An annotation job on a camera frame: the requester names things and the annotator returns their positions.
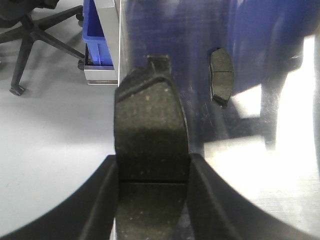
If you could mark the blue bin under table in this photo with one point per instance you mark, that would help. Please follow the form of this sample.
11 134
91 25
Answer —
93 35

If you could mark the black office chair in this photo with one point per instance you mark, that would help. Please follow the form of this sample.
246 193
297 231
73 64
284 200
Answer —
30 31

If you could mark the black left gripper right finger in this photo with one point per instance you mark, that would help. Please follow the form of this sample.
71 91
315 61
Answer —
218 212

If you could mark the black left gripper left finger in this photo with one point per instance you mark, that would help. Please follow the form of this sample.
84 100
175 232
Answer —
88 214

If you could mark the brake pad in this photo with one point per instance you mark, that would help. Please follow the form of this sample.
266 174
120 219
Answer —
152 152
222 76

